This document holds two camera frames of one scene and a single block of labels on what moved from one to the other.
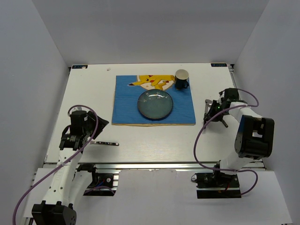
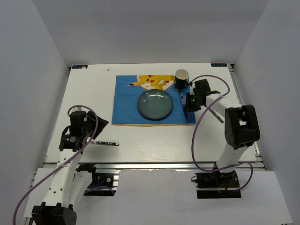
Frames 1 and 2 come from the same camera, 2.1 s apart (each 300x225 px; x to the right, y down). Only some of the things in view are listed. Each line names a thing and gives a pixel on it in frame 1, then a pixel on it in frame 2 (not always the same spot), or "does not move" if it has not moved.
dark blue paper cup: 181,78 does not move
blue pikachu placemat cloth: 128,89 does not move
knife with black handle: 208,102 to 183,102
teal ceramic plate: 155,104 does not move
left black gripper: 101,124 does not move
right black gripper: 211,113 to 189,107
